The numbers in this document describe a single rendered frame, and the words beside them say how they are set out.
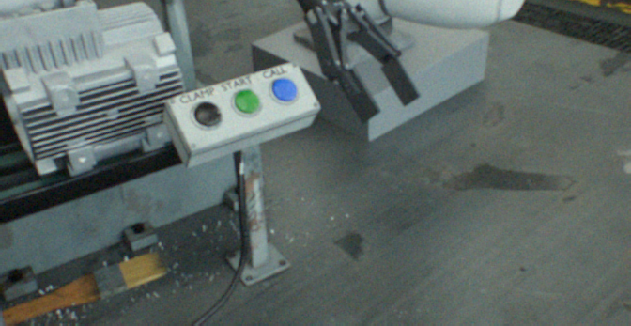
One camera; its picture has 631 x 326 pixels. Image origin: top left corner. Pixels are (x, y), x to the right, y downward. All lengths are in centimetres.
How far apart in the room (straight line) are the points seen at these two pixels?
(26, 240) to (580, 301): 72
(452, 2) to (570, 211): 37
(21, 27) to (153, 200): 30
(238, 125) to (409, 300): 32
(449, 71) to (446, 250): 44
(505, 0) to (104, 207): 68
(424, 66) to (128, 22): 56
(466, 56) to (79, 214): 76
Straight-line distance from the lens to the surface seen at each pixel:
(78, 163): 92
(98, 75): 90
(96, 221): 100
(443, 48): 131
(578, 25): 382
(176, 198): 103
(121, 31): 93
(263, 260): 94
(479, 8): 112
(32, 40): 89
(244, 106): 77
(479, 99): 134
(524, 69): 147
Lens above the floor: 145
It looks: 33 degrees down
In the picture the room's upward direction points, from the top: 2 degrees counter-clockwise
